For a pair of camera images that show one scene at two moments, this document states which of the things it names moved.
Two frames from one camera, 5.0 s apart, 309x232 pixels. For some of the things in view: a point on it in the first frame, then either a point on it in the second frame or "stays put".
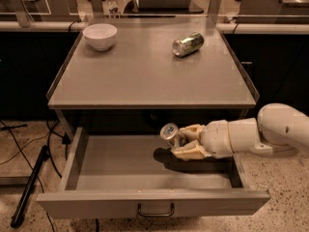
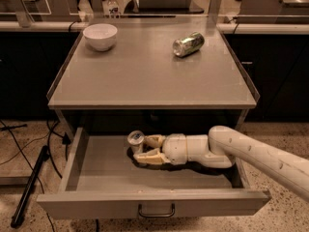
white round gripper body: [214, 138] → [175, 149]
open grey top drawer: [138, 176] stays put
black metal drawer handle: [155, 215] stays put
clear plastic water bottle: [112, 6] stays put
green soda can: [187, 44] stays put
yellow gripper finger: [193, 131] → [154, 140]
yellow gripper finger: [191, 151] → [154, 157]
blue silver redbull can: [171, 132] → [136, 138]
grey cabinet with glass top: [140, 83] stays put
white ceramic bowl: [100, 37] stays put
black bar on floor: [16, 217] stays put
